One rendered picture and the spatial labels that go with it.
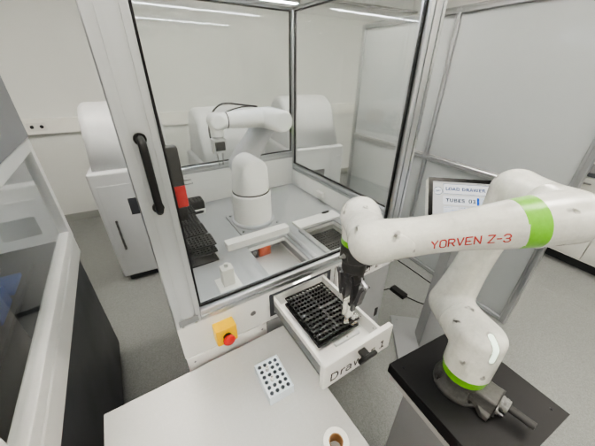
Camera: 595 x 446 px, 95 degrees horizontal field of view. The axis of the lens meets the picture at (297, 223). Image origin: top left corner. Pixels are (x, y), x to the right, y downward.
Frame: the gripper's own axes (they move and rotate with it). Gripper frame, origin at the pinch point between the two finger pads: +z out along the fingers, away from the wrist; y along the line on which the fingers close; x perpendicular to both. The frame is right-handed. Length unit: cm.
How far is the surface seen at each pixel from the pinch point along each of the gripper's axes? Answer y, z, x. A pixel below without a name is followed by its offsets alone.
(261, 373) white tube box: -5.8, 18.9, -30.8
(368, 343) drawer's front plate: 11.1, 6.0, -0.6
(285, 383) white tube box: 2.1, 17.3, -26.1
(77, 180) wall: -351, 45, -107
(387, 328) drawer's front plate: 11.0, 4.2, 7.5
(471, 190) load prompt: -13, -19, 89
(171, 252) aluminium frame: -22, -26, -47
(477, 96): -62, -55, 166
